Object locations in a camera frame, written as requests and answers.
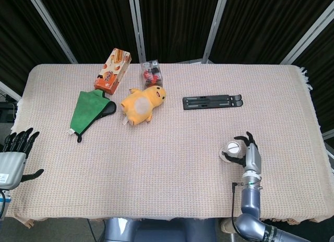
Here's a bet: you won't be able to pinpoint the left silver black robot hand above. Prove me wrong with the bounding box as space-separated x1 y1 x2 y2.
0 127 45 190

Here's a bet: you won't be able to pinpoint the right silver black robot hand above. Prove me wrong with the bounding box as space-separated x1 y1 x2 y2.
221 131 263 174

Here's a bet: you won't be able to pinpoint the white paper cup blue flower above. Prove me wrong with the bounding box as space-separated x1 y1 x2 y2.
218 140 242 163

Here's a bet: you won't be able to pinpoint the black folding stand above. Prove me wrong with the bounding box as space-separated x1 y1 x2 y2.
182 94 243 111

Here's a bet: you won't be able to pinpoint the beige woven tablecloth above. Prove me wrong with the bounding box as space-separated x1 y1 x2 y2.
5 63 334 225

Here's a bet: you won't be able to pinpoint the green cloth black trim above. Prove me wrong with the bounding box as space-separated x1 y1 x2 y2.
69 89 117 144

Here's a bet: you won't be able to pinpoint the grey-blue robot torso base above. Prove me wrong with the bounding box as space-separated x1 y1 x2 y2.
104 217 217 242

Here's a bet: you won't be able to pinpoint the yellow plush toy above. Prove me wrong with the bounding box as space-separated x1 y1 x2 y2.
120 85 167 127

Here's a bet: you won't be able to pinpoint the black pleated curtain panel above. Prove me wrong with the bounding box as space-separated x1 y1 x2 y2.
36 0 139 64
0 0 74 96
138 0 222 64
210 0 334 64

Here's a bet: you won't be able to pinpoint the clear plastic box red contents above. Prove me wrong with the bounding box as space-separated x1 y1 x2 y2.
140 59 164 89

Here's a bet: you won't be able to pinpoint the orange snack box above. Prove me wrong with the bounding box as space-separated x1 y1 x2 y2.
93 47 132 96

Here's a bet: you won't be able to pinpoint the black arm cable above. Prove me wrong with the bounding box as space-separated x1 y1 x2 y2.
231 181 252 242

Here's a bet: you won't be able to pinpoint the grey partition frame post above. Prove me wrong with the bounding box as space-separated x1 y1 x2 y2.
279 0 334 65
127 0 147 64
25 0 78 64
202 0 230 64

